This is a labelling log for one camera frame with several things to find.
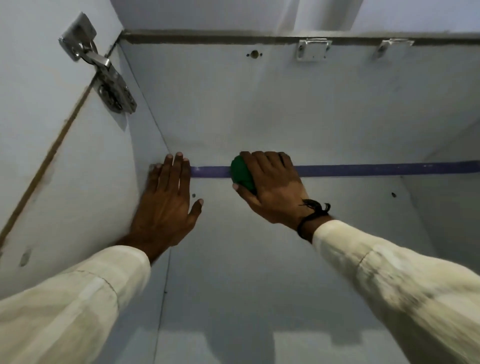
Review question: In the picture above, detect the person's right forearm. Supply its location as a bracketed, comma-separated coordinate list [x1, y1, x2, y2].
[298, 214, 480, 364]

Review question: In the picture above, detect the white cabinet door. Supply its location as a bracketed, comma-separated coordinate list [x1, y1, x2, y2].
[0, 0, 169, 301]

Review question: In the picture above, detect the white cabinet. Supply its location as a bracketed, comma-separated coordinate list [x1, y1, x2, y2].
[109, 0, 480, 364]

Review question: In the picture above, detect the green scrub pad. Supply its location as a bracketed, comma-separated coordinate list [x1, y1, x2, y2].
[230, 155, 258, 196]

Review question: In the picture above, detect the person's left hand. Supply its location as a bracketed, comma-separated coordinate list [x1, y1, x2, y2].
[129, 151, 205, 249]

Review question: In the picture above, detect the metal shelf bracket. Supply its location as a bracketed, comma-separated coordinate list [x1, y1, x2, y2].
[372, 38, 415, 59]
[296, 37, 333, 62]

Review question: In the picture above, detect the person's right hand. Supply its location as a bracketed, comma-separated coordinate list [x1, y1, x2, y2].
[232, 151, 314, 230]

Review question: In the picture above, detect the metal cabinet hinge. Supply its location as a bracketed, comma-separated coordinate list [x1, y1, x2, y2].
[58, 12, 138, 115]

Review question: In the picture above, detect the person's left forearm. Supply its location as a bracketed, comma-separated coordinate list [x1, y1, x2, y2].
[0, 233, 172, 364]

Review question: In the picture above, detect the black wrist thread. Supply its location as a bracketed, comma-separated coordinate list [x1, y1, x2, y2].
[297, 199, 332, 241]

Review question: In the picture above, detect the purple tape strip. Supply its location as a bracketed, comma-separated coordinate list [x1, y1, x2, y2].
[189, 160, 480, 179]

